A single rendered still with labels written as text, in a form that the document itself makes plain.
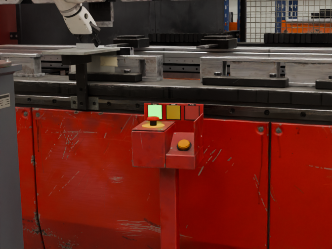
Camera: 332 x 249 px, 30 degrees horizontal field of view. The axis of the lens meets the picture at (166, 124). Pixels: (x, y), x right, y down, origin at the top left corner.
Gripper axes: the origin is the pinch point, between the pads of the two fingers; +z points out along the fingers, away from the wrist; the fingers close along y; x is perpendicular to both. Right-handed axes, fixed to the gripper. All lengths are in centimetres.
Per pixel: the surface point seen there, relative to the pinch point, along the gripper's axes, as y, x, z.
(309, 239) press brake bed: -85, 38, 53
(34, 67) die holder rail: 33.0, 3.9, 11.6
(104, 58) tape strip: -1.0, -1.1, 10.1
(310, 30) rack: -32, -129, 110
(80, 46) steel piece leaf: 2.2, 3.7, -0.7
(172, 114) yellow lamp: -45, 27, 7
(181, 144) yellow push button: -52, 37, 9
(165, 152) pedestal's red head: -50, 43, 6
